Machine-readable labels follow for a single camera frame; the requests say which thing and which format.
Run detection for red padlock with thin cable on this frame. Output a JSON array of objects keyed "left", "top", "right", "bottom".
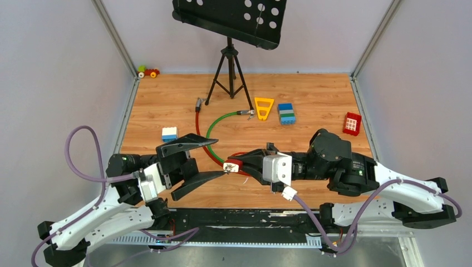
[{"left": 223, "top": 159, "right": 248, "bottom": 176}]

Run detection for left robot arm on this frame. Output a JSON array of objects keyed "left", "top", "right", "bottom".
[{"left": 37, "top": 133, "right": 223, "bottom": 266}]

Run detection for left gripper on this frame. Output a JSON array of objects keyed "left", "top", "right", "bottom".
[{"left": 145, "top": 133, "right": 228, "bottom": 199}]

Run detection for red window block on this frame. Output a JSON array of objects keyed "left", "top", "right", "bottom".
[{"left": 342, "top": 112, "right": 362, "bottom": 136}]

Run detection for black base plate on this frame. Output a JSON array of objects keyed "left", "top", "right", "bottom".
[{"left": 148, "top": 208, "right": 319, "bottom": 245}]

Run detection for small key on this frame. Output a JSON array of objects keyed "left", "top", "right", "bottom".
[{"left": 223, "top": 164, "right": 239, "bottom": 173}]

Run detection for green cable lock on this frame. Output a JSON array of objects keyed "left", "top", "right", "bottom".
[{"left": 205, "top": 109, "right": 256, "bottom": 166}]

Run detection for blue green stacked blocks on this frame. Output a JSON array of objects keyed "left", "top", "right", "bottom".
[{"left": 277, "top": 103, "right": 296, "bottom": 125}]

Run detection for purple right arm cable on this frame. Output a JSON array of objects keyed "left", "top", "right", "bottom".
[{"left": 282, "top": 179, "right": 463, "bottom": 258}]

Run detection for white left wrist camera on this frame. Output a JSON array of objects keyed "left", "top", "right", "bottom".
[{"left": 137, "top": 164, "right": 166, "bottom": 203}]

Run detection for white blue block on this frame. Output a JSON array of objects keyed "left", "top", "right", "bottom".
[{"left": 161, "top": 127, "right": 179, "bottom": 142}]

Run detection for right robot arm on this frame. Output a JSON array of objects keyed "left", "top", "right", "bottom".
[{"left": 223, "top": 128, "right": 463, "bottom": 233}]

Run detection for toy car red green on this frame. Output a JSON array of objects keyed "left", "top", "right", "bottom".
[{"left": 137, "top": 65, "right": 160, "bottom": 78}]

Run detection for thick red cable lock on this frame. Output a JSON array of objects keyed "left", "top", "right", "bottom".
[{"left": 194, "top": 97, "right": 255, "bottom": 177}]

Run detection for yellow triangular plastic piece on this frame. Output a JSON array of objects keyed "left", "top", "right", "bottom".
[{"left": 254, "top": 97, "right": 275, "bottom": 121}]

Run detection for black music stand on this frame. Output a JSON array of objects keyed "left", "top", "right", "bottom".
[{"left": 172, "top": 0, "right": 287, "bottom": 113}]

